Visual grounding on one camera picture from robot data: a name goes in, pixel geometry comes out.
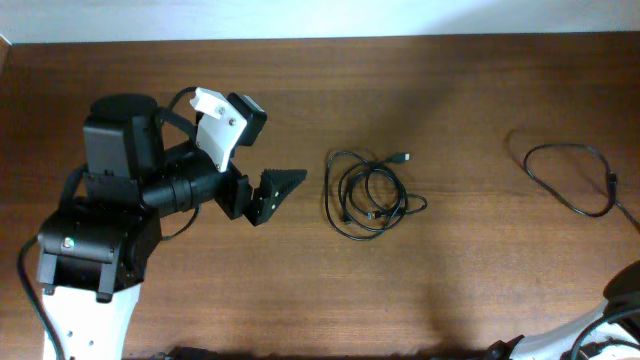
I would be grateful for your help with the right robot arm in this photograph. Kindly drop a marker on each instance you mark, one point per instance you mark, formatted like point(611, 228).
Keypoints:
point(610, 331)

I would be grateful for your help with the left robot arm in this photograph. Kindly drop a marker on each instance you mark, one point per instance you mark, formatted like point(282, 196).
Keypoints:
point(144, 162)

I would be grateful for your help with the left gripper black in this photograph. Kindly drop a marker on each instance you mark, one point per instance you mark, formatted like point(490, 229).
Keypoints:
point(239, 196)

